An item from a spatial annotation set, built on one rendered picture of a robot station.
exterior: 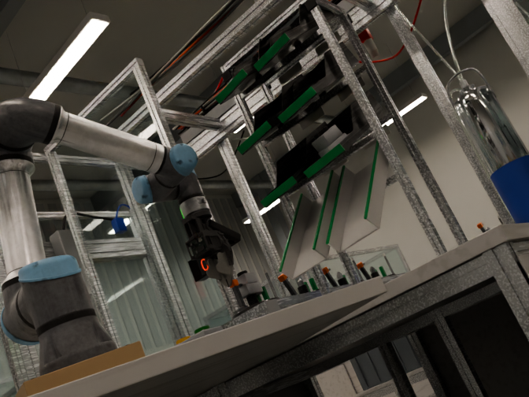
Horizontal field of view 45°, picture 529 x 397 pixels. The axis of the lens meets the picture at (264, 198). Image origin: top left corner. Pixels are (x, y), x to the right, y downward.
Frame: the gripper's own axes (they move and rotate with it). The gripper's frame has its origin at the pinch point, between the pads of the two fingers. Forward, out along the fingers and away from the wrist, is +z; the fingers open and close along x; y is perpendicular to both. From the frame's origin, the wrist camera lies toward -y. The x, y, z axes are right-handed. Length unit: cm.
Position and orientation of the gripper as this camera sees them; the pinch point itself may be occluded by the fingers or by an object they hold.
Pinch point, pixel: (229, 282)
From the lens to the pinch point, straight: 170.6
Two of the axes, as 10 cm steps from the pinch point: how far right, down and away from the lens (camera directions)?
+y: -5.9, -0.1, -8.0
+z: 3.8, 8.7, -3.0
